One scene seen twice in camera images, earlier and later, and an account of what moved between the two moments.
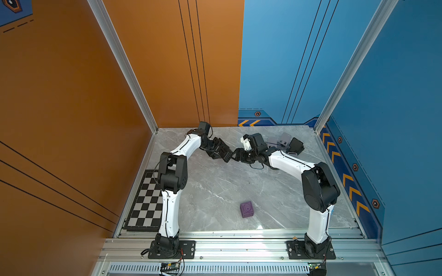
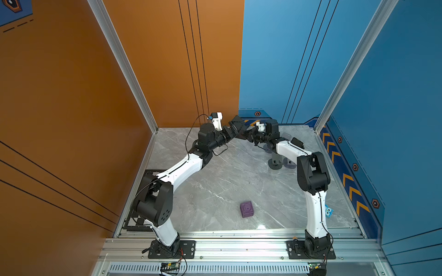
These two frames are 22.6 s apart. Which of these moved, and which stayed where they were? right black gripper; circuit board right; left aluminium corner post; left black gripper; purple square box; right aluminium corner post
Moved: left black gripper; right black gripper
Stayed: purple square box; left aluminium corner post; right aluminium corner post; circuit board right
